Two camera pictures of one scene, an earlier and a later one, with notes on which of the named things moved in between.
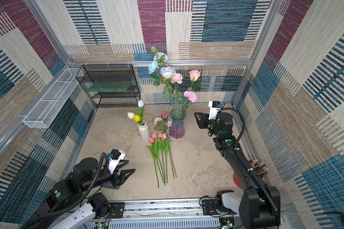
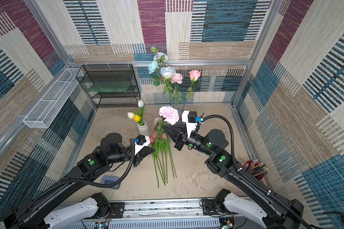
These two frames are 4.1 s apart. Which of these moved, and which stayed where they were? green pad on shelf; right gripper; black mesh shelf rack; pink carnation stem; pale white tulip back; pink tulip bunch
Moved: right gripper; pink carnation stem
Stayed: black mesh shelf rack; pale white tulip back; green pad on shelf; pink tulip bunch
